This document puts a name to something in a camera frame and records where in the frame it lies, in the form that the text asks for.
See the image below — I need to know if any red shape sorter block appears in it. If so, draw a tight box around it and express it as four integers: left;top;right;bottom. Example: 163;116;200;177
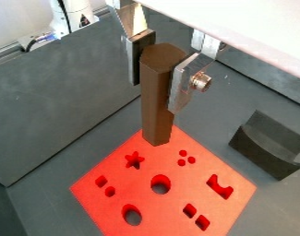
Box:
72;128;256;236

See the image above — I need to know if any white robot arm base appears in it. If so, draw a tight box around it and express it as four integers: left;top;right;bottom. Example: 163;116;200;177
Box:
18;0;100;53

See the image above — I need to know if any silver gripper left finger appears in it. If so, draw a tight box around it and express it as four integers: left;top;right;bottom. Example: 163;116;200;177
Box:
105;0;156;86

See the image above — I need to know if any black curved holder block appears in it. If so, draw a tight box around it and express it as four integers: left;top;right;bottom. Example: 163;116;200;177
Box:
230;111;300;181

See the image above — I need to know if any brown hexagon peg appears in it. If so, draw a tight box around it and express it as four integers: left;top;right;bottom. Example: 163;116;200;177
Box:
140;43;187;146

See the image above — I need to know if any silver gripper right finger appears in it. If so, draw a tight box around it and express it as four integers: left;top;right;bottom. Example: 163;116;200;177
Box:
168;29;224;114

